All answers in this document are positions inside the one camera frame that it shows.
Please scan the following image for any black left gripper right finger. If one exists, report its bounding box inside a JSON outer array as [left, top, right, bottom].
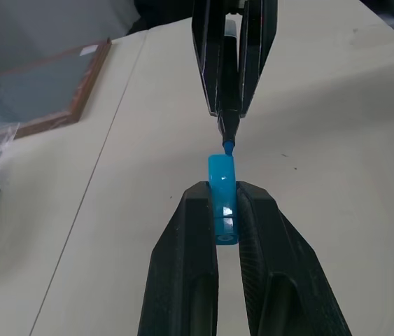
[[234, 180, 353, 336]]

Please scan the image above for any black marker with blue tip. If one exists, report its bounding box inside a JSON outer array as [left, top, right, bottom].
[[216, 19, 242, 158]]

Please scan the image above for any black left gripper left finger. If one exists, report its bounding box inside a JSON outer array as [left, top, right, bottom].
[[136, 181, 219, 336]]

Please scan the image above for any blue marker cap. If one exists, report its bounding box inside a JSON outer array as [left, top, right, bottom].
[[207, 153, 238, 247]]

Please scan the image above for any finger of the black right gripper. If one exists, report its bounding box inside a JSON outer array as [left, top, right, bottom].
[[237, 0, 279, 118], [191, 0, 227, 117]]

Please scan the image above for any wooden framed grey board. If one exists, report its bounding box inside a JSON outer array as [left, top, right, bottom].
[[0, 37, 113, 140]]

